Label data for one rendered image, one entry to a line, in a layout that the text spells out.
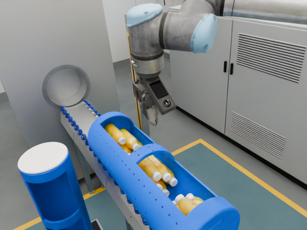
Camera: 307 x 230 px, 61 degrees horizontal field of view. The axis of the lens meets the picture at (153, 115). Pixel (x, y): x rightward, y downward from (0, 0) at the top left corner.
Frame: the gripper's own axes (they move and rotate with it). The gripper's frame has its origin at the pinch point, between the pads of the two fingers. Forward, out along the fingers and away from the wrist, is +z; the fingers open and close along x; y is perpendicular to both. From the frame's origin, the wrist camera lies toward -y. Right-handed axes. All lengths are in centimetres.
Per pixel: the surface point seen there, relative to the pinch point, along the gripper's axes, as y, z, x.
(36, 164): 61, 53, 45
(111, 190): 32, 68, 14
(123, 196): 21, 60, 11
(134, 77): 80, 33, -29
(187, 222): -22.7, 25.5, 2.8
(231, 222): -27.4, 33.9, -13.2
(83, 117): 114, 74, 5
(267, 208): 6, 159, -108
